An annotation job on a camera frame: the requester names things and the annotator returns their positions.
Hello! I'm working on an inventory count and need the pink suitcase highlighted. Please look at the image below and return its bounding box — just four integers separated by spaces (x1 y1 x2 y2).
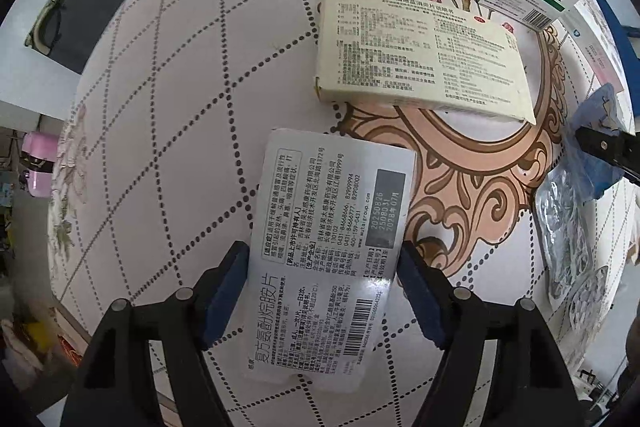
20 131 60 198

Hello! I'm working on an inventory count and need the cream medicine box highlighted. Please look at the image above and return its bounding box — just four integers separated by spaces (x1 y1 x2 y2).
313 0 537 125

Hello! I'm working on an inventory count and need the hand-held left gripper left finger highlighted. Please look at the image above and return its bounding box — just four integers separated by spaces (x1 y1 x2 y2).
60 241 251 427

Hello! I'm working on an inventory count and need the white medicine box black text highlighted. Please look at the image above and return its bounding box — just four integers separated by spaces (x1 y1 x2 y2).
244 128 418 394

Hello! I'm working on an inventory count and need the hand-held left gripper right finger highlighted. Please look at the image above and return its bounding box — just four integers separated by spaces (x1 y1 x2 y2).
397 241 588 427

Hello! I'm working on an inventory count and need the blue plastic wrapper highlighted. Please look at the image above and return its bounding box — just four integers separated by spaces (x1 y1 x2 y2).
565 83 626 202

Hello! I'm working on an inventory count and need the table with patterned tablecloth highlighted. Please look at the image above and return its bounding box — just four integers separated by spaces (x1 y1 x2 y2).
47 0 640 427

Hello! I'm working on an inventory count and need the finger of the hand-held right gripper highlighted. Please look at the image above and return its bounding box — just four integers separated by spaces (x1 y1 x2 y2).
574 126 640 182

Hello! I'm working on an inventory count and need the silver blister pack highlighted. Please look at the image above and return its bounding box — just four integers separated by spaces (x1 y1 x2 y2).
567 267 626 343
534 167 601 303

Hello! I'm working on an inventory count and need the white and pink medicine box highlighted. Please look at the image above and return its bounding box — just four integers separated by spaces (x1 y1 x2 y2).
560 0 626 92

